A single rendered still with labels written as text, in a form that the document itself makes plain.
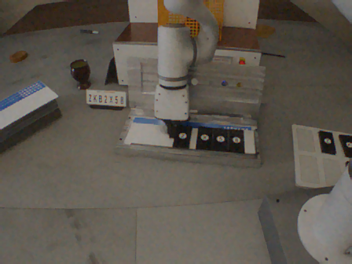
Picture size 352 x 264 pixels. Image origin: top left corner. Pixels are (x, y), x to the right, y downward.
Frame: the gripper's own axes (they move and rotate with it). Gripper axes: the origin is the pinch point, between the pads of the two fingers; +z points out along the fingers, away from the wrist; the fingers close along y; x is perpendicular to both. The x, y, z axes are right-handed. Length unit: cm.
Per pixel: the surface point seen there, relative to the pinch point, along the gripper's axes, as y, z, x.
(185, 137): 4.1, 1.6, -0.9
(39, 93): -48.8, -7.2, 4.7
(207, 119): 10.5, 0.5, 10.5
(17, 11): -178, -24, 154
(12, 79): -85, -2, 31
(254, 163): 25.5, 4.5, -7.0
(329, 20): 132, -20, 223
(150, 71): -9.3, -14.7, 11.6
